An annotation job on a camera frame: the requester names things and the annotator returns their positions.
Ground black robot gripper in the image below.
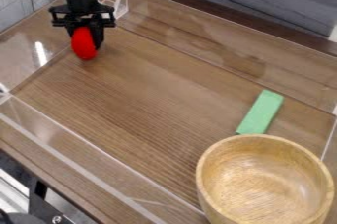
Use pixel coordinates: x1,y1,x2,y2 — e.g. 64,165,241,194
49,0,116,49

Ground red plush strawberry toy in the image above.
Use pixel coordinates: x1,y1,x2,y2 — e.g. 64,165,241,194
71,27,96,60

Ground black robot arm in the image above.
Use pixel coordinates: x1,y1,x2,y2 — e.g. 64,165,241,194
49,0,116,50

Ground clear acrylic table barrier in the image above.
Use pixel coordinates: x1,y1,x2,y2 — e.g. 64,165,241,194
0,0,337,224

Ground green rectangular block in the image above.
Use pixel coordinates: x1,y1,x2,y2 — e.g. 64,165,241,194
236,90,284,135

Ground wooden bowl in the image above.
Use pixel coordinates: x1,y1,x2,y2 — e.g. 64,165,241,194
196,134,335,224

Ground clear acrylic corner bracket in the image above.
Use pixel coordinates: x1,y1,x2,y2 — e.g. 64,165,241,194
100,0,129,19

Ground black metal table frame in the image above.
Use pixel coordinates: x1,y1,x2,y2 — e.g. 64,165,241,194
0,175,77,224

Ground black cable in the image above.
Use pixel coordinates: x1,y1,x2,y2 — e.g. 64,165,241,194
0,210,12,224

